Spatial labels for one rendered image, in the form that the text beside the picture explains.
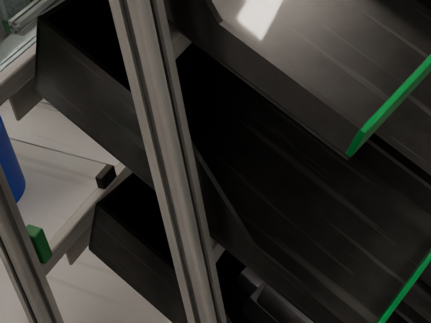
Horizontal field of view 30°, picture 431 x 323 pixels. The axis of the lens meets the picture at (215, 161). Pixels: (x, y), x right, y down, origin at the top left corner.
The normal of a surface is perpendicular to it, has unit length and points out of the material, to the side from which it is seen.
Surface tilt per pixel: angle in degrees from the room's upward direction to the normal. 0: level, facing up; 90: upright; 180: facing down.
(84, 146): 0
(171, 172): 90
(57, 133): 0
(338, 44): 25
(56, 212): 0
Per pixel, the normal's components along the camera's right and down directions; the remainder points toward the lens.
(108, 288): -0.14, -0.76
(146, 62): -0.47, 0.61
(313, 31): 0.21, -0.55
